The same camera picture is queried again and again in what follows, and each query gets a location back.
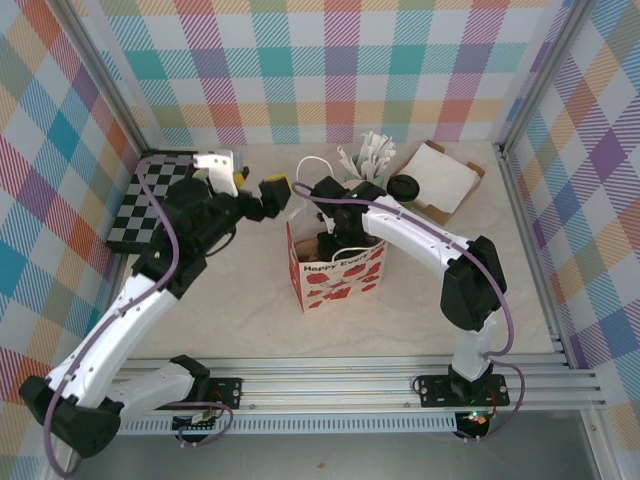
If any black plastic cup lid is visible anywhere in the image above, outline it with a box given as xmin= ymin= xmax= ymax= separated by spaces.
xmin=386 ymin=173 xmax=422 ymax=204

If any red white paper bag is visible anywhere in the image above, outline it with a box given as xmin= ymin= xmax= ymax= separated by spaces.
xmin=285 ymin=155 xmax=390 ymax=315

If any brown cardboard napkin tray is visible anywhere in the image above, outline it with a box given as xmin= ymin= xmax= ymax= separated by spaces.
xmin=387 ymin=140 xmax=487 ymax=227

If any mint green holder cup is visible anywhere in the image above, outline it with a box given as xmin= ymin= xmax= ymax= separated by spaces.
xmin=343 ymin=155 xmax=389 ymax=187

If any black grey chessboard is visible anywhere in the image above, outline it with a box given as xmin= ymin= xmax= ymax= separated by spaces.
xmin=105 ymin=149 xmax=201 ymax=257

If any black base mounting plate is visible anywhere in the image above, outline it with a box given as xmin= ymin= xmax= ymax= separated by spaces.
xmin=416 ymin=374 xmax=511 ymax=409
xmin=204 ymin=377 xmax=245 ymax=412

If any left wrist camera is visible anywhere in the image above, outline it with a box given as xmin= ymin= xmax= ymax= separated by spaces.
xmin=192 ymin=147 xmax=247 ymax=197

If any purple cable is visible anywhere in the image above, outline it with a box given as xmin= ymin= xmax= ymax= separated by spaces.
xmin=291 ymin=180 xmax=526 ymax=444
xmin=42 ymin=152 xmax=235 ymax=477

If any aluminium frame post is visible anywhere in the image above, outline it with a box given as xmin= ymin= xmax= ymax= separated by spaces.
xmin=497 ymin=0 xmax=596 ymax=156
xmin=59 ymin=0 xmax=162 ymax=154

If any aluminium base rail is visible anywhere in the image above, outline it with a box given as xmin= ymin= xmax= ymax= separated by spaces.
xmin=54 ymin=355 xmax=609 ymax=415

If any aluminium side rail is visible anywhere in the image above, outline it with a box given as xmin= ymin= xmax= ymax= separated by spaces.
xmin=496 ymin=143 xmax=574 ymax=370

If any white slotted cable duct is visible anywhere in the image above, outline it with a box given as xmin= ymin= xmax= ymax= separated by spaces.
xmin=78 ymin=417 xmax=459 ymax=436

